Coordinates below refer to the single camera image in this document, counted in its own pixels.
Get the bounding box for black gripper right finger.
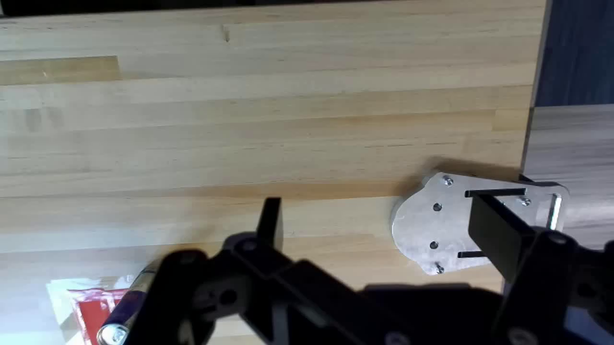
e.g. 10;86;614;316
470;189;614;345

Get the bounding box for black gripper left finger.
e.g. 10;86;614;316
131;197;386;345

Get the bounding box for flat metal plate with slots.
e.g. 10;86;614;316
390;170;570;275

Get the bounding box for red and white paper sheet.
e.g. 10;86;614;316
46;273;140;345

